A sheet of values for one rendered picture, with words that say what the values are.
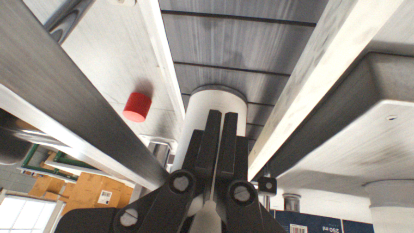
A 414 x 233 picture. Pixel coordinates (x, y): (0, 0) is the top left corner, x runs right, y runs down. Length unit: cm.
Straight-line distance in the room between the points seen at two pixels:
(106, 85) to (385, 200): 43
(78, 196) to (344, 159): 203
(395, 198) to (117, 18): 41
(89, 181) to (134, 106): 183
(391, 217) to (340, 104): 20
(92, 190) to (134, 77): 182
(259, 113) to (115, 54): 17
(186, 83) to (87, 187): 197
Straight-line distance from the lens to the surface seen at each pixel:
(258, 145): 18
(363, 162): 31
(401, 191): 39
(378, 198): 40
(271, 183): 36
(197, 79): 15
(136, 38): 22
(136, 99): 29
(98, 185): 202
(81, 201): 209
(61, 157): 236
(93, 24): 23
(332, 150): 27
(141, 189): 44
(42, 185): 461
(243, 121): 15
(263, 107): 17
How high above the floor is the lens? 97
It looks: 28 degrees down
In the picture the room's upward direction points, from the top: 169 degrees counter-clockwise
